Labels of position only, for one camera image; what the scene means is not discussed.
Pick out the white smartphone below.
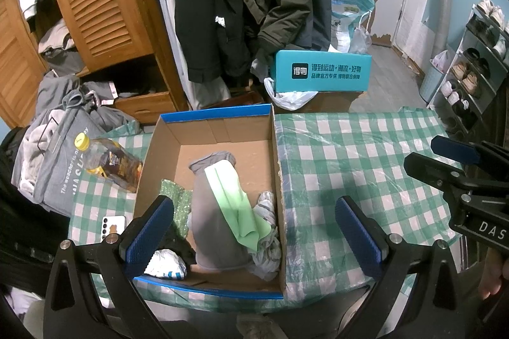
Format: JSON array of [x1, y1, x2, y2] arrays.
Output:
[[101, 215, 127, 242]]

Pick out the group of shoes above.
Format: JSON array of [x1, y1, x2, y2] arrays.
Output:
[[437, 0, 509, 125]]

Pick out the green sequined cloth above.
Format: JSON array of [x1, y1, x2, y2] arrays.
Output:
[[159, 179, 193, 240]]

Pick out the grey pants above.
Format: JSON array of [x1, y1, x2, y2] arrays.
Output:
[[188, 151, 255, 271]]

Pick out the white shoe rack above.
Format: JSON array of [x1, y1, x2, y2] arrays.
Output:
[[427, 3, 509, 129]]

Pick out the small white plastic bag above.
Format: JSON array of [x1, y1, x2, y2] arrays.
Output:
[[430, 50, 456, 73]]

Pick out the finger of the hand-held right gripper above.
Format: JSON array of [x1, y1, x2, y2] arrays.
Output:
[[430, 135, 509, 169], [403, 152, 470, 197]]

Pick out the green checked tablecloth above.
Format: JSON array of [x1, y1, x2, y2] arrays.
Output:
[[67, 106, 466, 314]]

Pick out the blue cardboard shoe box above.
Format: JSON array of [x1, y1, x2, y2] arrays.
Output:
[[133, 104, 288, 300]]

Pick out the blue plastic bag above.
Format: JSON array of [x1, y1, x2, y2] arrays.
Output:
[[329, 0, 375, 53]]

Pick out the grey folded clothes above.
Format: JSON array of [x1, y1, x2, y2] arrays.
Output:
[[38, 19, 86, 77]]

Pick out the dark grey socks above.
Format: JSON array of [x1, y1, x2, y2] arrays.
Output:
[[159, 228, 197, 268]]

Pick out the light blue bin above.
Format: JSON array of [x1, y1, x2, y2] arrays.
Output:
[[418, 63, 446, 105]]

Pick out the person's right hand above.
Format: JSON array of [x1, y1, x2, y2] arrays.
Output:
[[479, 249, 509, 300]]

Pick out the black coat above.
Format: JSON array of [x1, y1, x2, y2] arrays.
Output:
[[174, 0, 255, 83]]

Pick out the wooden wardrobe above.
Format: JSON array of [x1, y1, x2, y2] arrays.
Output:
[[0, 0, 187, 129]]

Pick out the dark cloth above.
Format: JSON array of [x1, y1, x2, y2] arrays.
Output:
[[0, 128, 72, 284]]

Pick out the light green cloth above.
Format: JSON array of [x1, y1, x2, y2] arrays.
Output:
[[205, 160, 271, 250]]

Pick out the teal printed box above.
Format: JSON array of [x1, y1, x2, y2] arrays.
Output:
[[272, 50, 372, 92]]

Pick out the yellow-capped plastic bottle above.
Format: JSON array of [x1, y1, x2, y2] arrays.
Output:
[[75, 133, 143, 193]]

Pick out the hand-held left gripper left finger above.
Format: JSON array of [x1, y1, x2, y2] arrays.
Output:
[[43, 195, 176, 339]]

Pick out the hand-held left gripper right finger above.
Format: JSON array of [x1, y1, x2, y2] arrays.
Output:
[[335, 196, 462, 339]]

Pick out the grey-blue patterned cloth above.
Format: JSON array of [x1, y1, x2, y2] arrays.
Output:
[[248, 192, 283, 282]]

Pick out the wooden wardrobe drawer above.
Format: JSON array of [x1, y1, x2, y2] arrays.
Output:
[[113, 90, 178, 125]]

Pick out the white striped sock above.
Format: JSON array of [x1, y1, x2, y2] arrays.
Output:
[[144, 249, 187, 280]]

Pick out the grey hoodie pile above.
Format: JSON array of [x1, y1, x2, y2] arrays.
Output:
[[38, 74, 140, 133]]

